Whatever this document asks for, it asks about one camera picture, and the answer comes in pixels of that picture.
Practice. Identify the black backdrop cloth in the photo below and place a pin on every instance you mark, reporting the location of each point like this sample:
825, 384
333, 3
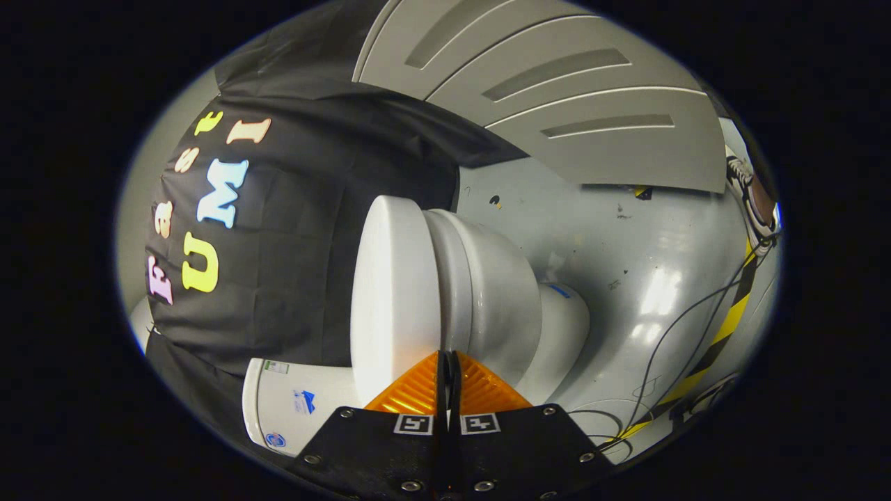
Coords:
299, 243

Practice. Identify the white toilet seat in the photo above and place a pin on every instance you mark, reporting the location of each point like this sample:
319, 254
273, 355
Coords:
452, 278

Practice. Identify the yellow black floor tape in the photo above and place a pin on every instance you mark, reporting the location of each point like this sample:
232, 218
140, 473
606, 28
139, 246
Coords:
727, 327

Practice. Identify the person's shoe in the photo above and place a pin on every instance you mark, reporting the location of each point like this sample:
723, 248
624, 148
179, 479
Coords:
755, 198

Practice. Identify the white ceramic toilet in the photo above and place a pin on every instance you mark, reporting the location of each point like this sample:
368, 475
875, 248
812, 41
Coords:
508, 306

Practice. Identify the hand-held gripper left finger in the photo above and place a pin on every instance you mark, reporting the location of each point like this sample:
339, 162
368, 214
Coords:
376, 452

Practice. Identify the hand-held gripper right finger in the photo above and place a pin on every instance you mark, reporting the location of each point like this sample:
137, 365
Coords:
522, 452

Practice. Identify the white toilet lid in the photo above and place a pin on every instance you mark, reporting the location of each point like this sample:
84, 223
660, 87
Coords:
393, 292

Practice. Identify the grey drawer cabinet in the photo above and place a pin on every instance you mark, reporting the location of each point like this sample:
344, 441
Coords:
592, 139

